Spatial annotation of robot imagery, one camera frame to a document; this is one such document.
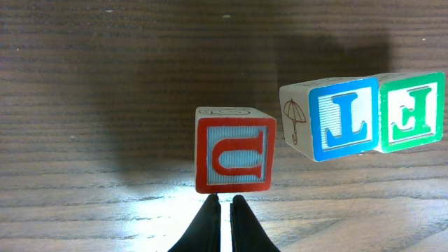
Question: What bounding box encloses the red letter U wooden block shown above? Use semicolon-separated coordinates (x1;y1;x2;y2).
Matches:
195;106;277;194

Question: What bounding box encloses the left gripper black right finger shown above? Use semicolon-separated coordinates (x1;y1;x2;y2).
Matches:
230;195;280;252

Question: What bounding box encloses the blue letter L wooden block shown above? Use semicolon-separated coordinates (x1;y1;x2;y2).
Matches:
279;77;379;162

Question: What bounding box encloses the green letter F wooden block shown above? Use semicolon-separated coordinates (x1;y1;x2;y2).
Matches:
374;71;445;153

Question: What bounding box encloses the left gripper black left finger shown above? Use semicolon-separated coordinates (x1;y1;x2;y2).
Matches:
169;194;221;252

